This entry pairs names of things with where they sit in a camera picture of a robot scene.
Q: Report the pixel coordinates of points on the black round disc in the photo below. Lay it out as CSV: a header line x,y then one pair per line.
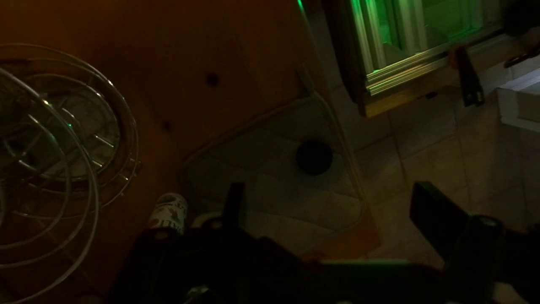
x,y
314,157

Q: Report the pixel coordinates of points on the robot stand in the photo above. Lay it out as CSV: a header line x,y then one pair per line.
x,y
400,63

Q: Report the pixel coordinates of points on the spice bottle with printed label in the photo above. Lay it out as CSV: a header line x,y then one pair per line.
x,y
168,213

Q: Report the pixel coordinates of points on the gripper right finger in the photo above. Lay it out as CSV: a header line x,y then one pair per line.
x,y
476,253

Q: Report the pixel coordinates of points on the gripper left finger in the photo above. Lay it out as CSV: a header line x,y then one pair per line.
x,y
211,261

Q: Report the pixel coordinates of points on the black clamp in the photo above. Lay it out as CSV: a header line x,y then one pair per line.
x,y
469,80

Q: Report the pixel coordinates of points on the white box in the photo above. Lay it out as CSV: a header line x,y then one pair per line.
x,y
521,103

